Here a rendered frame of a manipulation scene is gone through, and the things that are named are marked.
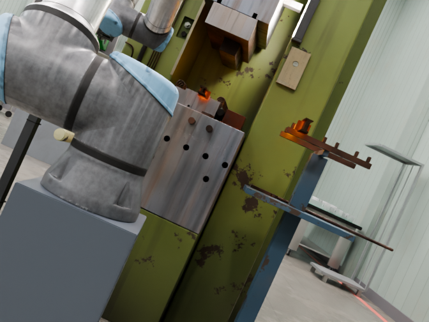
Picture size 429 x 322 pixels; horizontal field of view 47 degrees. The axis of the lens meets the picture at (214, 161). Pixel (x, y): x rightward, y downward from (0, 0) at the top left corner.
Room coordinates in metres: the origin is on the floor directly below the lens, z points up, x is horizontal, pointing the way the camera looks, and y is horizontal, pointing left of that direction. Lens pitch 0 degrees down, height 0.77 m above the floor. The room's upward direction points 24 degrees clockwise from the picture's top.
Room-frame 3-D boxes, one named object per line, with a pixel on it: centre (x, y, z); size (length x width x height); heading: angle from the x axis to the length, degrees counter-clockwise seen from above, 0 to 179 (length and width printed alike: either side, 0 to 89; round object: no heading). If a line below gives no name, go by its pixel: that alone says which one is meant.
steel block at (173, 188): (2.27, 0.11, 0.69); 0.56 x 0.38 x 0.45; 176
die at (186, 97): (2.26, 0.16, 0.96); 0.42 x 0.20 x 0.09; 176
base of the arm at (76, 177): (0.93, 0.18, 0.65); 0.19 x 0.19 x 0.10
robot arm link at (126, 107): (0.93, 0.19, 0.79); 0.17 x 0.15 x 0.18; 101
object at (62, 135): (1.99, 0.53, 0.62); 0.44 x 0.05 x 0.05; 176
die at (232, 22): (2.26, 0.16, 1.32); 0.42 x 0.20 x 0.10; 176
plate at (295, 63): (2.16, -0.15, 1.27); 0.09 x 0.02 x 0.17; 86
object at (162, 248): (2.27, 0.11, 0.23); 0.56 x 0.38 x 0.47; 176
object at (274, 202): (1.83, -0.34, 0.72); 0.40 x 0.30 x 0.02; 88
